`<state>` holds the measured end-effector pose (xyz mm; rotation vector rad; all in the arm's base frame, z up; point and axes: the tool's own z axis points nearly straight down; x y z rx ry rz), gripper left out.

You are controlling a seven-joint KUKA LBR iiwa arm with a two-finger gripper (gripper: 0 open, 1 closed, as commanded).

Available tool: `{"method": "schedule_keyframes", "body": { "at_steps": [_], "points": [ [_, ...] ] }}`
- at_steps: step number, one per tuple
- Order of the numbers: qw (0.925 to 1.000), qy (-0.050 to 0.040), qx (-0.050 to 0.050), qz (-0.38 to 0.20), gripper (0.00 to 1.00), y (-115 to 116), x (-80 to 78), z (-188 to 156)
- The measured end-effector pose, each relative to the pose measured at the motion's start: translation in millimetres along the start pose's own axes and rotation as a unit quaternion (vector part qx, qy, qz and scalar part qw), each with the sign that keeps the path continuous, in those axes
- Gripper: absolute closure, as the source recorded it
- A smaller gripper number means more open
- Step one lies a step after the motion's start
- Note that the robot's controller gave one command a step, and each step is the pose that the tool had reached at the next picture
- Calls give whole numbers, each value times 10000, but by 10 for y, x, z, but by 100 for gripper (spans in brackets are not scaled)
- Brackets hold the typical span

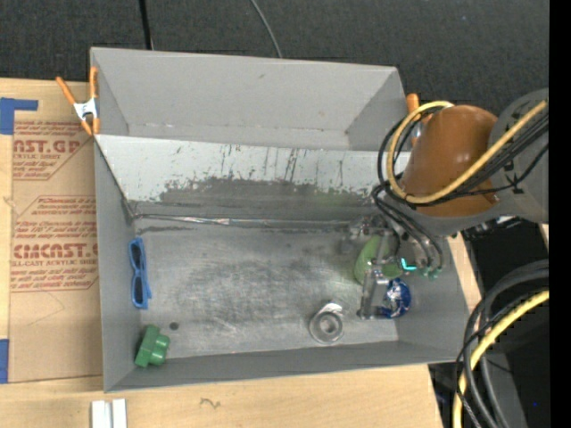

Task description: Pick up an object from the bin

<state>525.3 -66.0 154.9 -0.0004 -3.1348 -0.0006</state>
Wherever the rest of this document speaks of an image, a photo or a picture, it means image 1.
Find blue and white ball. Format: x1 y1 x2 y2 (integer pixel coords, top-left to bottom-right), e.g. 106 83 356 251
377 277 413 320

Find light green toy fruit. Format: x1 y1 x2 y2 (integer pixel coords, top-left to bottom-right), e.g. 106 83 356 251
353 234 403 285

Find brown cardboard board, red print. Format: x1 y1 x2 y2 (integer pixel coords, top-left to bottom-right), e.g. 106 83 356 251
0 77 106 385

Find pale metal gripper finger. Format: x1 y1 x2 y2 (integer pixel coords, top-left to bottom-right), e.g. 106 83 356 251
356 272 376 321
373 276 394 318

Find blue sunglasses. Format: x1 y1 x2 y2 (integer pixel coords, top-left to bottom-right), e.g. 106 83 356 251
128 236 153 310

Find green toy block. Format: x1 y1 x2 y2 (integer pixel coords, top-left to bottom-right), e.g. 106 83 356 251
134 324 172 369

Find grey metal bin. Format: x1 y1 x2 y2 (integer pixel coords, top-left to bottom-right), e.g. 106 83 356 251
88 45 472 393

